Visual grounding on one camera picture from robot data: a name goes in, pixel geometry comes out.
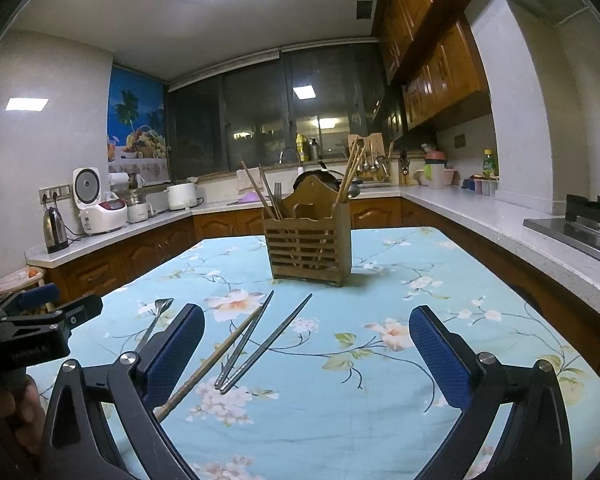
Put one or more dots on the long steel spoon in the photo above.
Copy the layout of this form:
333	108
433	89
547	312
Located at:
160	306

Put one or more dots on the yellow green bottle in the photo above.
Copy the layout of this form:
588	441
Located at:
489	164

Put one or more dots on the beige hanging towel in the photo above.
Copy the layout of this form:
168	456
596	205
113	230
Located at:
248	180

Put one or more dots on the wooden utensil holder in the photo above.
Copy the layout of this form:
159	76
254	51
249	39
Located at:
311	239

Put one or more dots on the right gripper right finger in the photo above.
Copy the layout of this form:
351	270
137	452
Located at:
535	442

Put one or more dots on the counter utensil rack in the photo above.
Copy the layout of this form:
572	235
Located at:
374	164

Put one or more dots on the gas stove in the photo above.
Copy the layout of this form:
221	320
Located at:
578	228

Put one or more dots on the black wok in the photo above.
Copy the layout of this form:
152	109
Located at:
330	178

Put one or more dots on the dark kitchen window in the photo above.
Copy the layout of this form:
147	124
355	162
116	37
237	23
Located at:
301	103

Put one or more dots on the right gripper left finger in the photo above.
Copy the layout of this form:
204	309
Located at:
77	442

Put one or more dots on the pink green containers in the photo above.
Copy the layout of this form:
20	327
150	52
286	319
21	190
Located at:
435	173

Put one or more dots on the steel chopstick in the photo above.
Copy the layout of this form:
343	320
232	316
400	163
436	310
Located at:
239	371
244	335

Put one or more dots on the floral light blue tablecloth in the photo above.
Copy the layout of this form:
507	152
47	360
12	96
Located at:
343	393

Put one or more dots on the steel electric kettle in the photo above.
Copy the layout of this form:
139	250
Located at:
54	230

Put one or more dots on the white round pot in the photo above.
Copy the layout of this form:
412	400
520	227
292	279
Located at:
182	196

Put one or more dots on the purple cloth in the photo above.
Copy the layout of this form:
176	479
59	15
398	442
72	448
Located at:
250	197

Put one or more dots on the white rice cooker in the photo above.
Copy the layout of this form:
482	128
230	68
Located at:
100	212

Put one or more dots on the wooden chopstick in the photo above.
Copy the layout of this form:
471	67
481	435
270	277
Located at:
269	211
348	175
162	412

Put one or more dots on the stainless steel fork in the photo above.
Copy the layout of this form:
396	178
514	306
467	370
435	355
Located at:
277	200

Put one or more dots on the wooden upper cabinets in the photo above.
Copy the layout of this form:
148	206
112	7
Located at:
431	58

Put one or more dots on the tropical fruit poster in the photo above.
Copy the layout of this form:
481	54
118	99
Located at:
136	126

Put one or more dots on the small white cooker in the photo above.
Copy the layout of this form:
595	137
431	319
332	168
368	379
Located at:
137	208

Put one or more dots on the person's left hand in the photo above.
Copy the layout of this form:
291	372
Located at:
22	420

